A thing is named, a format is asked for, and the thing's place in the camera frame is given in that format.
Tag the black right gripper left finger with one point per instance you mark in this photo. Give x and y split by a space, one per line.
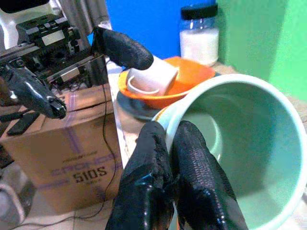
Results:
146 172

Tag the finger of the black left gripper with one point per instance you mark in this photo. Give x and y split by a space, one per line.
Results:
124 50
33 93

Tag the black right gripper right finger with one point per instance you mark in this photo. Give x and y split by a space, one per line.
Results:
201 182

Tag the white mug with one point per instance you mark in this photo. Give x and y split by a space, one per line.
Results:
156 76

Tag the light green mug yellow label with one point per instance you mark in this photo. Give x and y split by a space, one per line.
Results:
251 143

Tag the blue backdrop board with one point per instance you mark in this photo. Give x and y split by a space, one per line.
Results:
148 24

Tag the grey curtain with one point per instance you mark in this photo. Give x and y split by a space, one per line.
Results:
84 14

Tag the dark round plate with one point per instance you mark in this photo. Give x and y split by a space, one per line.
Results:
134 107

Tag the brown cardboard box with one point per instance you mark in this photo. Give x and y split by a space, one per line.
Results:
72 143

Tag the orange bowl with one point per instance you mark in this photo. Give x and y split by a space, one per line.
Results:
192 74

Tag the glass jar black lid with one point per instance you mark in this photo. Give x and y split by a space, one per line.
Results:
199 45

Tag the green backdrop board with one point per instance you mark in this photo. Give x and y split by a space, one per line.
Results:
263 36

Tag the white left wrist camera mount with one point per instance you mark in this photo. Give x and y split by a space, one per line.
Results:
9 26

